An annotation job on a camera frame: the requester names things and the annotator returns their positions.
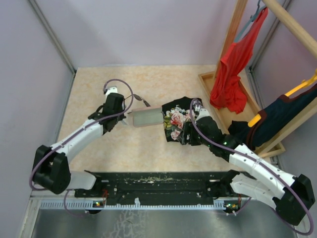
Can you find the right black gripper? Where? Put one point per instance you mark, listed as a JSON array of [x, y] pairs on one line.
[[188, 127]]

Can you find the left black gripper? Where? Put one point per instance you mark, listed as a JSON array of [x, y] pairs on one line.
[[121, 117]]

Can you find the pink glasses case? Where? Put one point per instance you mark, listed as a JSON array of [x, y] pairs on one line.
[[146, 116]]

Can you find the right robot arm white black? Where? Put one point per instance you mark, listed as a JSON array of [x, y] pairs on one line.
[[289, 196]]

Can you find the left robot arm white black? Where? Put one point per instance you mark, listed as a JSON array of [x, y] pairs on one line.
[[51, 164]]

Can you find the thin-framed sunglasses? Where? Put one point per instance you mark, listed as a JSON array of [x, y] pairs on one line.
[[139, 98]]

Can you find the black floral t-shirt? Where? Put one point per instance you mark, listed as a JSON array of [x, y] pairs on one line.
[[175, 114]]

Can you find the red tank top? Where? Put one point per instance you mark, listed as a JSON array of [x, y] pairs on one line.
[[226, 92]]

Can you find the navy blue garment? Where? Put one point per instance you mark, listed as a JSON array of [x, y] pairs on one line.
[[273, 118]]

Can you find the yellow clothes hanger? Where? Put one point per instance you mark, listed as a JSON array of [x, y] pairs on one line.
[[304, 84]]

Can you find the wooden clothes rack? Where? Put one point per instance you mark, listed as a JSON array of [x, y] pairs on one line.
[[285, 56]]

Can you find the grey clothes hanger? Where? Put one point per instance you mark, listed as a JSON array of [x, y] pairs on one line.
[[260, 7]]

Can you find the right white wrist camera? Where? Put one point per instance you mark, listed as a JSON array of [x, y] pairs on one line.
[[200, 110]]

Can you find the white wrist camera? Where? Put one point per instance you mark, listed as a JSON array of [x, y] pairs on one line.
[[109, 90], [200, 110]]

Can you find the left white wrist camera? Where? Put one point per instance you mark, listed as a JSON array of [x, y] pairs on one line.
[[109, 90]]

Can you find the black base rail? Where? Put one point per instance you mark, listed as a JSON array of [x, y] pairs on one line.
[[164, 188]]

